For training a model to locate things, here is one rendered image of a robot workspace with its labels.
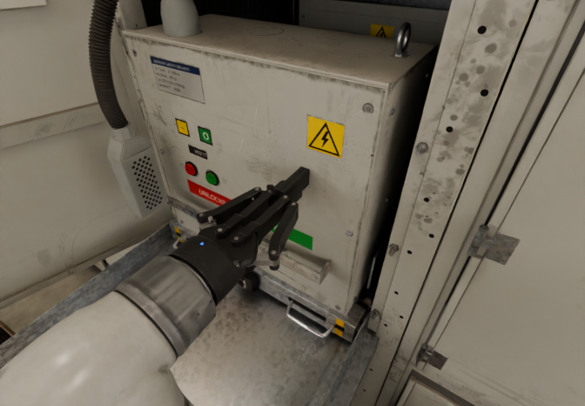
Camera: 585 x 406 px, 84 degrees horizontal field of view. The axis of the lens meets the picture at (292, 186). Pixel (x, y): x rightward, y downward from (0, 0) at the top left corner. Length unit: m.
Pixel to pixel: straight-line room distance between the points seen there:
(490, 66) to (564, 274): 0.26
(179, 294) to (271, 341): 0.46
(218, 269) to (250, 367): 0.41
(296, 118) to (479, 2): 0.24
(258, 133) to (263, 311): 0.43
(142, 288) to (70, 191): 0.61
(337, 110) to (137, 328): 0.32
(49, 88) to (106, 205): 0.31
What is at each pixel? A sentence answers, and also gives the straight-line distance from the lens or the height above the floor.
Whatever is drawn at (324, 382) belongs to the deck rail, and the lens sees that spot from 0.72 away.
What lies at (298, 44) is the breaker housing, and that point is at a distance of 0.56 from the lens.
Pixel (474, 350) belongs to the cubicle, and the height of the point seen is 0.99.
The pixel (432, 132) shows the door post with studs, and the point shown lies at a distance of 0.45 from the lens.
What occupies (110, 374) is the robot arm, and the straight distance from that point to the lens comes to 0.31.
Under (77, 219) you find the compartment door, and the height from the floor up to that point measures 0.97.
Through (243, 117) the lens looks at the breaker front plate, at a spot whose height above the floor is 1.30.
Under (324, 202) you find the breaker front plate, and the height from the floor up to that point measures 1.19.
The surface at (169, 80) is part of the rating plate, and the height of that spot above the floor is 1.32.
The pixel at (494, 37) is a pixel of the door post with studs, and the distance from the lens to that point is 0.41.
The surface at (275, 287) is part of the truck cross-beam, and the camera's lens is 0.75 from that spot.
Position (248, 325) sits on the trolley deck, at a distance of 0.78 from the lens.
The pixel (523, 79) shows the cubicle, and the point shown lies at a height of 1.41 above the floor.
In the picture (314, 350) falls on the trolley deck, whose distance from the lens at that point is 0.75.
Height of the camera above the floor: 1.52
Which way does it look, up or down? 37 degrees down
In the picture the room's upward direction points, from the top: straight up
